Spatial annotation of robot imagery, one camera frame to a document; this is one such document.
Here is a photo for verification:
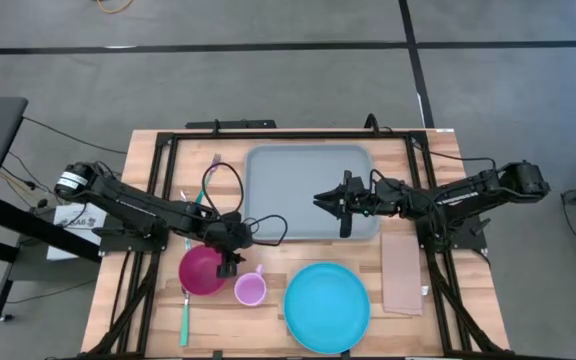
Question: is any white labelled box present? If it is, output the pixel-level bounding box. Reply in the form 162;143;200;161
46;202;108;262

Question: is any purple plastic cup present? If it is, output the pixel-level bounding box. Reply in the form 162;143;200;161
233;263;268;307

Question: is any blue plastic plate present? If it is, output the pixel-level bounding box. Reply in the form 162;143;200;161
282;261;372;355

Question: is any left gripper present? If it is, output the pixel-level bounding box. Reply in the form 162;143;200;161
206;212;255;279

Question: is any metal fork teal handle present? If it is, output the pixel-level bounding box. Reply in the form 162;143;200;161
195;153;223;206

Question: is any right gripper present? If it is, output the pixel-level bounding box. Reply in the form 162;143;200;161
312;169;373;240

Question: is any metal spoon teal handle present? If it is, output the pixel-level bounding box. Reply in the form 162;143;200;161
178;287;192;348

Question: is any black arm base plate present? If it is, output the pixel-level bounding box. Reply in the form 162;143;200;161
98;225;170;254
416;215;489;251

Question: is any black aluminium table frame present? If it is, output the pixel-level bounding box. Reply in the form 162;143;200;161
80;128;507;360

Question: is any gray plastic tray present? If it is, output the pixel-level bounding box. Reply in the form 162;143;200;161
242;143;382;242

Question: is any brown paper napkin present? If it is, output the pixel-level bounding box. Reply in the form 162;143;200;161
380;232;424;317

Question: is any yellow floor cable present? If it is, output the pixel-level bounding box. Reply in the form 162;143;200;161
95;0;135;15

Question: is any magenta plastic bowl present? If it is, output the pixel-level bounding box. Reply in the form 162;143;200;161
177;244;229;297

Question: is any metal knife teal patterned handle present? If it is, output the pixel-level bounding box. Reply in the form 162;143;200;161
178;187;193;251

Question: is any black power strip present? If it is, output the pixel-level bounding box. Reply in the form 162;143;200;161
185;118;278;130

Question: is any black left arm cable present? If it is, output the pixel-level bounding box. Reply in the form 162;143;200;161
201;162;289;247

